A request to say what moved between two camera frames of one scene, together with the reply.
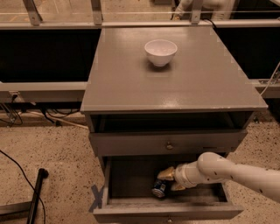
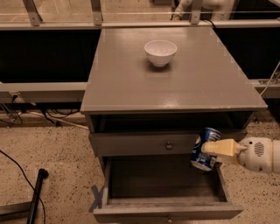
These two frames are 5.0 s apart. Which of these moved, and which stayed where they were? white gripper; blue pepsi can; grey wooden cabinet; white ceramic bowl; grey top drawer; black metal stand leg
Moved: white gripper; blue pepsi can
Stayed: black metal stand leg; white ceramic bowl; grey wooden cabinet; grey top drawer
